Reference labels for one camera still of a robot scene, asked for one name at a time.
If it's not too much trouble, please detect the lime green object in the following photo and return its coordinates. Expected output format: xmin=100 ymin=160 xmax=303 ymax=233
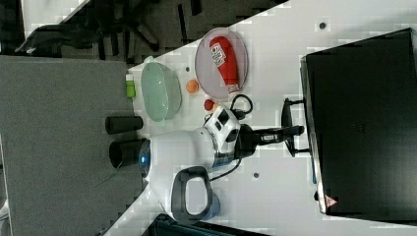
xmin=126 ymin=74 xmax=136 ymax=98

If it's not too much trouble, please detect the red toy strawberry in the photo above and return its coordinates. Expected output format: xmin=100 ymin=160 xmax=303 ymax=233
xmin=204 ymin=99 xmax=214 ymax=111

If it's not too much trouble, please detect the oven door with black handle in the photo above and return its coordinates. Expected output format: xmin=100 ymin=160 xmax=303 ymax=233
xmin=281 ymin=56 xmax=328 ymax=214

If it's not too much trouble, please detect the orange toy fruit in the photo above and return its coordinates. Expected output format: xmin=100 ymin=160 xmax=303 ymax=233
xmin=186 ymin=79 xmax=199 ymax=94

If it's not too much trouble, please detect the grey round plate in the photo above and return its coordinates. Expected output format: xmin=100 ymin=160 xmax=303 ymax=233
xmin=195 ymin=28 xmax=249 ymax=99

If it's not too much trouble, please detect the silver toaster oven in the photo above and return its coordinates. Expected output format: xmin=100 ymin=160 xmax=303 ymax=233
xmin=300 ymin=28 xmax=417 ymax=225

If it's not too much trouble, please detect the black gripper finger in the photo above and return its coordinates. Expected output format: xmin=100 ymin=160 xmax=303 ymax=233
xmin=260 ymin=135 xmax=294 ymax=145
xmin=255 ymin=126 xmax=305 ymax=136

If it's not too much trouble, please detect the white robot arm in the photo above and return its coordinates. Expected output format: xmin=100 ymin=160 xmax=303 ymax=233
xmin=139 ymin=124 xmax=304 ymax=224

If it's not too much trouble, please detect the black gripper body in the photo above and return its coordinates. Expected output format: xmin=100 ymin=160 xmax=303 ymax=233
xmin=234 ymin=124 xmax=260 ymax=159

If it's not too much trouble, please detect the red ketchup bottle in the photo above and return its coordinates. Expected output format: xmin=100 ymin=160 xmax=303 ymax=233
xmin=209 ymin=36 xmax=240 ymax=94

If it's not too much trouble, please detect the green perforated colander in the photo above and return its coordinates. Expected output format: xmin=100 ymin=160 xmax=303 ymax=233
xmin=141 ymin=56 xmax=182 ymax=122

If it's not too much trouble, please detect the black cylindrical cup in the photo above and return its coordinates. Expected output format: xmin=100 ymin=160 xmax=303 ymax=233
xmin=104 ymin=116 xmax=144 ymax=135

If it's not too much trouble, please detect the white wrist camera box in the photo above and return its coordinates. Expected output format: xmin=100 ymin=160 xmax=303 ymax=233
xmin=209 ymin=105 xmax=240 ymax=144

